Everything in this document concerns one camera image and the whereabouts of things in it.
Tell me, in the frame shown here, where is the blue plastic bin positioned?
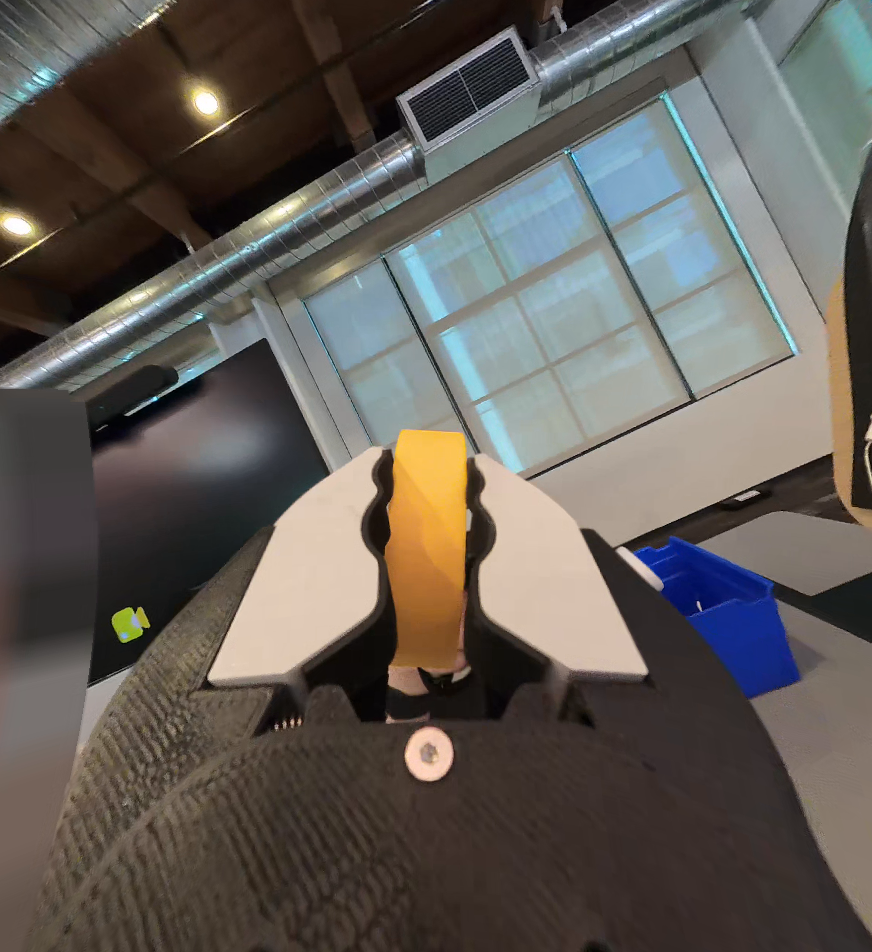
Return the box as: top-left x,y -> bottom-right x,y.
633,537 -> 802,699

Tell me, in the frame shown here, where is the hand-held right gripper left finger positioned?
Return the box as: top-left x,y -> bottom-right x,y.
207,448 -> 397,687

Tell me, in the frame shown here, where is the yellow masking tape roll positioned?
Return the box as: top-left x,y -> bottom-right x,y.
385,430 -> 474,670

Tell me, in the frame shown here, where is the black camera bar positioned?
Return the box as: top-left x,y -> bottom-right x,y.
88,364 -> 181,431

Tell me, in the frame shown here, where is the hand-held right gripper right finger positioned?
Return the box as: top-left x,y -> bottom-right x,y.
468,454 -> 650,682

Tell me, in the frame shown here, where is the white air vent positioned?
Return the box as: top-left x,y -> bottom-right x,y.
395,27 -> 541,153

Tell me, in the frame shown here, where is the black wall screen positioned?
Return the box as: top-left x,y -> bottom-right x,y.
86,338 -> 333,685

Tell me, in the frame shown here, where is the long silver air duct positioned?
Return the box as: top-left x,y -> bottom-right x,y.
0,0 -> 835,391

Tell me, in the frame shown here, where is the large gridded window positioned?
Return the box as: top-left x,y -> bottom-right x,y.
302,95 -> 798,476

